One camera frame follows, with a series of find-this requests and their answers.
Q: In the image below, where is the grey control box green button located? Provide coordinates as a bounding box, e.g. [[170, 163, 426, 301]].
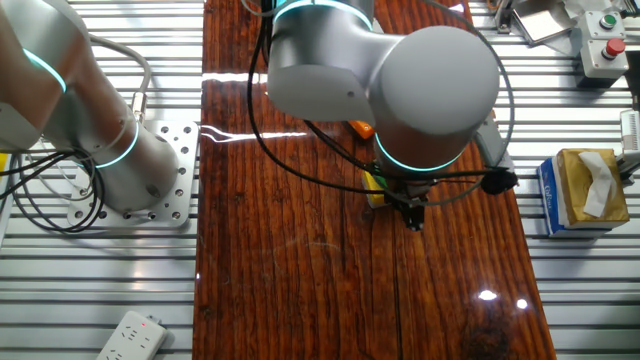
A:
[[585, 9, 627, 41]]

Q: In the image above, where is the white power strip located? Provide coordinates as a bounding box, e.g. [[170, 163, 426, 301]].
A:
[[95, 310, 169, 360]]

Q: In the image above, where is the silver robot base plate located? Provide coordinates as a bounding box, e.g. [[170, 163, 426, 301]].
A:
[[67, 119, 200, 230]]

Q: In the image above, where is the grey control box red button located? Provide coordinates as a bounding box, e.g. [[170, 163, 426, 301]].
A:
[[579, 37, 630, 80]]

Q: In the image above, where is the gold tissue box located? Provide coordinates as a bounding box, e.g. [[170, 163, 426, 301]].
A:
[[555, 148, 631, 226]]

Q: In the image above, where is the silver metal tray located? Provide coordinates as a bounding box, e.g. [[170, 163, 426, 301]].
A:
[[509, 0, 581, 45]]

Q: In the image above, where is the long black arm cable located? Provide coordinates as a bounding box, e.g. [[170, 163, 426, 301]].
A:
[[246, 0, 401, 199]]

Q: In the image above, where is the black base cable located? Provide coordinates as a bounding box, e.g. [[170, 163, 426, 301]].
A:
[[0, 147, 109, 234]]

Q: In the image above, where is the thick grey base cable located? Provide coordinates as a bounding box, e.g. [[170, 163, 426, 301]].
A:
[[87, 33, 153, 124]]

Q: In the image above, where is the yellow box green button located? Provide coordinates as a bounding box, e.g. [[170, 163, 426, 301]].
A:
[[361, 168, 399, 210]]

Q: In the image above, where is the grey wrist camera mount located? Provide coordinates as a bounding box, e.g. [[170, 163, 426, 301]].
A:
[[472, 117, 520, 196]]

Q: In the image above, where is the orange box red button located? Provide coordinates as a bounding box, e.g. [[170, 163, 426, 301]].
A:
[[347, 119, 376, 141]]

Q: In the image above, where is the blue white tissue pack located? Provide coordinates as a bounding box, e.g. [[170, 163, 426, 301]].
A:
[[536, 158, 614, 239]]

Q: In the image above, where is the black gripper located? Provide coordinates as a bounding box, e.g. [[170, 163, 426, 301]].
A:
[[396, 184, 432, 233]]

